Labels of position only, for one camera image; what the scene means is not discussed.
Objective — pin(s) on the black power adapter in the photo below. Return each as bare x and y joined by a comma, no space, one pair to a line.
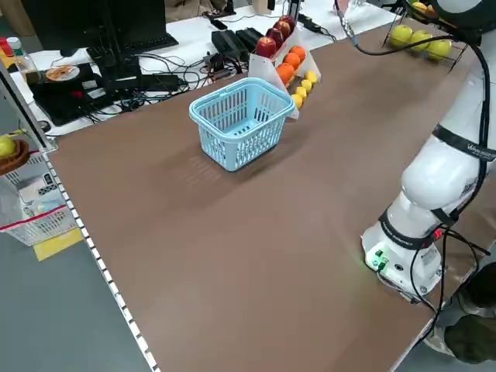
228,42
250,36

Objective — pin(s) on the silver aluminium frame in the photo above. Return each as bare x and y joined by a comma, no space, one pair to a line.
27,112

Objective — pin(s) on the round tin of snacks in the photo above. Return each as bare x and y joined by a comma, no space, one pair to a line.
62,73

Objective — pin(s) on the yellow orange mango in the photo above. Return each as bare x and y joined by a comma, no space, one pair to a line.
419,5

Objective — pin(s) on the clear acrylic tiered fruit shelf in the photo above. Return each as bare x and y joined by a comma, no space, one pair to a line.
267,71

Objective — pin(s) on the orange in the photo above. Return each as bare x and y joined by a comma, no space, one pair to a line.
285,72
292,60
298,51

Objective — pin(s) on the black power strip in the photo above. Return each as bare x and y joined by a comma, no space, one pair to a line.
310,23

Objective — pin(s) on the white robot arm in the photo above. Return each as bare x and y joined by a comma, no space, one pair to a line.
438,178

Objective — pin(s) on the white desk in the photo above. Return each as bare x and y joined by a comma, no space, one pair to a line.
193,27

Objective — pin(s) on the yellow-green apple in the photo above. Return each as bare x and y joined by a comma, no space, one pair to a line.
439,48
401,35
420,38

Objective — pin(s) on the yellow-green fruit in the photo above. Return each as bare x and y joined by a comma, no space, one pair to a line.
5,146

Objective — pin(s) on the red cap bottle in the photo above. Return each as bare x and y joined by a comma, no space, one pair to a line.
3,46

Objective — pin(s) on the black flat case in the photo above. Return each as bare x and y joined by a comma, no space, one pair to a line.
58,100

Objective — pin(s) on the black monitor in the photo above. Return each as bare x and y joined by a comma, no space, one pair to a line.
58,23

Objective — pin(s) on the clear drink bottle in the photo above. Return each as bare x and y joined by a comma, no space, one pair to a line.
21,60

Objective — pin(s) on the red apple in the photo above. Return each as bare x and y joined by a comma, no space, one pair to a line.
276,36
287,20
283,28
266,46

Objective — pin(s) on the black tape roll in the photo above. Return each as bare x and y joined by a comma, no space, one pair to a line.
40,127

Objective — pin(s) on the yellow lemon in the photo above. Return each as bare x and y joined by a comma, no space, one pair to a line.
301,92
306,84
297,100
311,76

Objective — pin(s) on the light blue plastic basket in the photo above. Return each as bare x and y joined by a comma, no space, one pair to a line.
211,125

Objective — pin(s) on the brown bowl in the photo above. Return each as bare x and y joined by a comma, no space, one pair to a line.
17,162

